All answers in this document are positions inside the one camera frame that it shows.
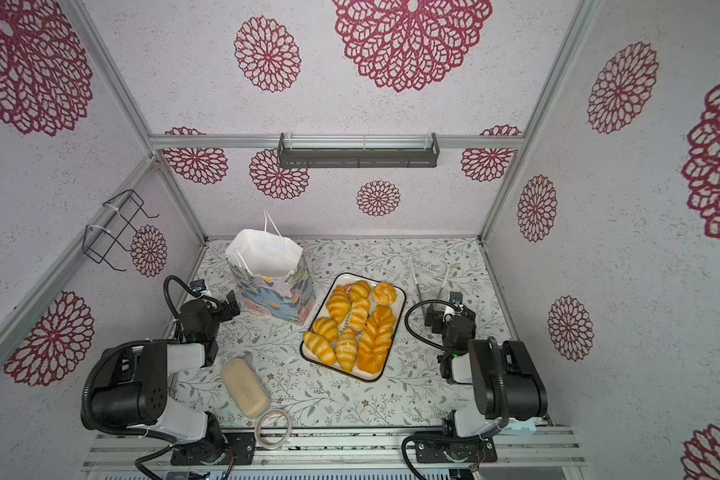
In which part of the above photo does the round orange bun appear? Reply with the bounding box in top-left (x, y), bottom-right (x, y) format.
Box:
top-left (371, 282), bottom-right (397, 307)

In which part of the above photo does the croissant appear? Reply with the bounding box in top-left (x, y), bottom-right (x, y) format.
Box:
top-left (303, 331), bottom-right (337, 365)
top-left (325, 285), bottom-right (352, 325)
top-left (334, 327), bottom-right (358, 372)
top-left (347, 280), bottom-right (371, 302)
top-left (311, 317), bottom-right (339, 343)
top-left (347, 298), bottom-right (371, 332)

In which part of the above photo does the floral white paper bag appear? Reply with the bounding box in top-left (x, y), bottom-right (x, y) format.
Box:
top-left (225, 213), bottom-right (316, 326)

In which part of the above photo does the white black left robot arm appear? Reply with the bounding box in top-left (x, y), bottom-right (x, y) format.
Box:
top-left (80, 291), bottom-right (240, 465)

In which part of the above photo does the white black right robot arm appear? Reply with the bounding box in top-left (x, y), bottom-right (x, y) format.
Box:
top-left (400, 291), bottom-right (548, 476)

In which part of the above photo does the beige oval bread loaf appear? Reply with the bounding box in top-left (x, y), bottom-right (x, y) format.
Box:
top-left (221, 357), bottom-right (270, 418)

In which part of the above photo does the white strawberry tray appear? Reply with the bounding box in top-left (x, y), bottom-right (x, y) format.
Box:
top-left (299, 273), bottom-right (407, 383)

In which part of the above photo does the clear tape roll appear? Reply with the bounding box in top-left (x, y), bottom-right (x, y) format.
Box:
top-left (254, 408), bottom-right (293, 450)

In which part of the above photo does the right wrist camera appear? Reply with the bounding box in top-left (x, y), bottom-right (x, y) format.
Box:
top-left (449, 291), bottom-right (464, 310)

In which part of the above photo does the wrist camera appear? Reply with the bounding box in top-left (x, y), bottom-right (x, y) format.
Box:
top-left (449, 291), bottom-right (464, 310)
top-left (189, 279), bottom-right (211, 298)

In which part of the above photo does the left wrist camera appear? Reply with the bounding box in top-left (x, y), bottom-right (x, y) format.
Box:
top-left (189, 279), bottom-right (211, 298)

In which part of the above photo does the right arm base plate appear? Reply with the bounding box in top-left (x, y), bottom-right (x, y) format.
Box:
top-left (413, 431), bottom-right (498, 464)

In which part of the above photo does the black wire wall holder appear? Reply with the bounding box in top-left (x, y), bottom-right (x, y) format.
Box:
top-left (81, 189), bottom-right (159, 272)

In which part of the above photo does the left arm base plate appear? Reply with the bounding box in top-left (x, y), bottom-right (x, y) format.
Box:
top-left (170, 432), bottom-right (256, 467)

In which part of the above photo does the black wall shelf rack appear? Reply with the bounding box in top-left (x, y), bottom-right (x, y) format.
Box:
top-left (276, 134), bottom-right (441, 169)

